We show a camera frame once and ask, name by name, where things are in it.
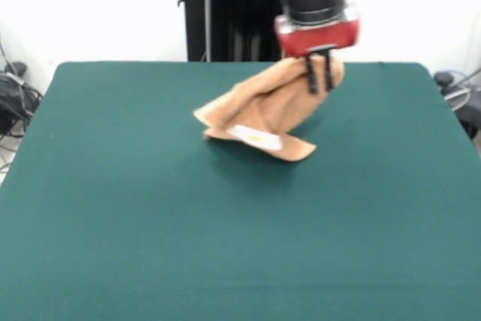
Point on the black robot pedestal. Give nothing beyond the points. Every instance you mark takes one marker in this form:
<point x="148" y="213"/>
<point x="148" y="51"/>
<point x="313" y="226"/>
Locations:
<point x="225" y="16"/>

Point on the dark green table cloth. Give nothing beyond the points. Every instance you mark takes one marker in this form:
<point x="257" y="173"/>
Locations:
<point x="150" y="242"/>

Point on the orange terry towel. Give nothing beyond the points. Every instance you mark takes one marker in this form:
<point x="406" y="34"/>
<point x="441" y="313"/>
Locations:
<point x="270" y="110"/>

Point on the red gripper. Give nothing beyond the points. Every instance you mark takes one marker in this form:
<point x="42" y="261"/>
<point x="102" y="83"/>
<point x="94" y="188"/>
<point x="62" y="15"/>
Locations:
<point x="319" y="39"/>

